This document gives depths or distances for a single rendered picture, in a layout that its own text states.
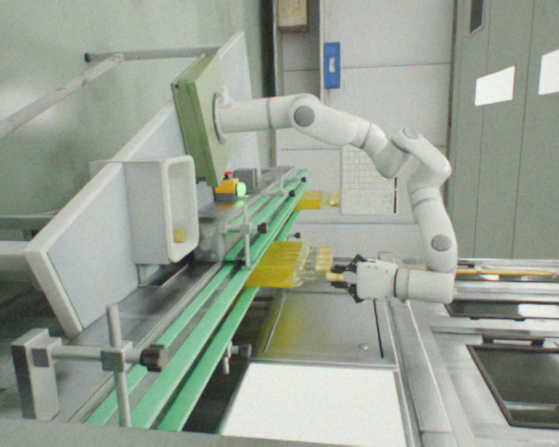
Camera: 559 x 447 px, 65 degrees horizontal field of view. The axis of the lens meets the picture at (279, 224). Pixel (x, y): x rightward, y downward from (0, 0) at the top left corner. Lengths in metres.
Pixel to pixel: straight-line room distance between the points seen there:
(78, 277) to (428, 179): 0.90
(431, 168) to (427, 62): 5.96
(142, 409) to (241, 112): 0.93
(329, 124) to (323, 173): 5.83
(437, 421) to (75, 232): 0.72
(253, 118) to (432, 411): 0.89
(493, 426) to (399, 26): 6.57
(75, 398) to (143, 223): 0.43
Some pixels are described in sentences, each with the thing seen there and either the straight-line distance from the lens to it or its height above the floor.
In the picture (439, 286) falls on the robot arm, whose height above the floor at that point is 1.42.
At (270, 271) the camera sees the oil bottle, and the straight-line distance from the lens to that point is 1.18.
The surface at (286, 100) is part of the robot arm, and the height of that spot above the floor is 1.03.
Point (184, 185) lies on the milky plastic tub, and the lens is 1.09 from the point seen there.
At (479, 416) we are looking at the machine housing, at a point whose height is 1.46.
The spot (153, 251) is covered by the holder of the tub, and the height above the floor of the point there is 0.80.
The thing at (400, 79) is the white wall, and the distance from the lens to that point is 7.10.
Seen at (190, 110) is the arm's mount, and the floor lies 0.79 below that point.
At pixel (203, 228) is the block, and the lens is 1.13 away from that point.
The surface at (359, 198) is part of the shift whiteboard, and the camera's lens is 7.11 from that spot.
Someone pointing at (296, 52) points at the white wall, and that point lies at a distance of 7.16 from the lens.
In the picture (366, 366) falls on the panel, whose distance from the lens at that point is 1.02.
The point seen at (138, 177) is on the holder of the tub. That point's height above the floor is 0.78.
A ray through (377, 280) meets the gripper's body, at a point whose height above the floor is 1.28.
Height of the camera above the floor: 1.21
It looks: 9 degrees down
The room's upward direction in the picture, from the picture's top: 90 degrees clockwise
